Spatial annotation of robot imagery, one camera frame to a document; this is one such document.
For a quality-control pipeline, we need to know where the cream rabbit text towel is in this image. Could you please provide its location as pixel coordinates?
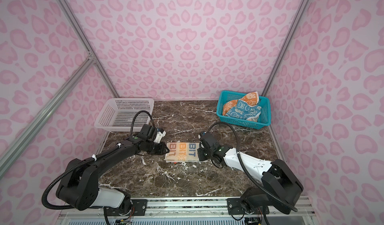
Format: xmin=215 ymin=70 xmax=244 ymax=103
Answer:
xmin=165 ymin=143 xmax=200 ymax=163

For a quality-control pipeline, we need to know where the right corner aluminium post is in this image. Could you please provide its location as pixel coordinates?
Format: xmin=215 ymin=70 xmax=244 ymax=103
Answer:
xmin=262 ymin=0 xmax=312 ymax=96

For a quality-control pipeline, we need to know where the teal plastic basket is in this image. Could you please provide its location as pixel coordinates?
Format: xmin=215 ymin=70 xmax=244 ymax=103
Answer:
xmin=216 ymin=90 xmax=271 ymax=130

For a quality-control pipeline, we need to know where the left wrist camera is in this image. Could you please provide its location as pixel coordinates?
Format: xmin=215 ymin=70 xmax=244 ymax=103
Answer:
xmin=154 ymin=129 xmax=167 ymax=144

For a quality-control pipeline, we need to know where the left corner aluminium post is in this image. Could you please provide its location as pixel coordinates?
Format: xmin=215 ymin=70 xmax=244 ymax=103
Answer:
xmin=56 ymin=0 xmax=120 ymax=98

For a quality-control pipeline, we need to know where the left diagonal aluminium strut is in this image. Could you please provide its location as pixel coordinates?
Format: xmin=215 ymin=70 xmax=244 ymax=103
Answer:
xmin=1 ymin=56 xmax=94 ymax=178

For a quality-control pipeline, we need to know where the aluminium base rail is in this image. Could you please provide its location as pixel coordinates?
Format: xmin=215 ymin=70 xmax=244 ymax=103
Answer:
xmin=55 ymin=196 xmax=320 ymax=225

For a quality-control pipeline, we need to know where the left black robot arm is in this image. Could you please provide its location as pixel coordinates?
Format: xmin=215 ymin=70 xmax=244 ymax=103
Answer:
xmin=56 ymin=125 xmax=170 ymax=214

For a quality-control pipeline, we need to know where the corner aluminium post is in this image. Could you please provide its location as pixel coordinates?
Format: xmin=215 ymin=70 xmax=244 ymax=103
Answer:
xmin=262 ymin=0 xmax=312 ymax=96
xmin=56 ymin=0 xmax=120 ymax=98

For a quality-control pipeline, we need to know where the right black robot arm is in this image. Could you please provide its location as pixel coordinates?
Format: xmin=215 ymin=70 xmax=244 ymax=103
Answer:
xmin=198 ymin=132 xmax=304 ymax=215

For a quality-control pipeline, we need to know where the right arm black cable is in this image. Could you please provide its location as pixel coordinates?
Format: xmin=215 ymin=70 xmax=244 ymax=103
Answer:
xmin=206 ymin=121 xmax=299 ymax=213

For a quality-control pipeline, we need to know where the teal patterned towel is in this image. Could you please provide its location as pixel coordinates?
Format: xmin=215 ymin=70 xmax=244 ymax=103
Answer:
xmin=225 ymin=100 xmax=262 ymax=122

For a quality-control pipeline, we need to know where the white plastic basket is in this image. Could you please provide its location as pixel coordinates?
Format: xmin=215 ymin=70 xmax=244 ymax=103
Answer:
xmin=94 ymin=98 xmax=154 ymax=132

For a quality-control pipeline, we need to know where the orange patterned towel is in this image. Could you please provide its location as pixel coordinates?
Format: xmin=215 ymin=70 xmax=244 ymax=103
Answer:
xmin=222 ymin=91 xmax=260 ymax=116

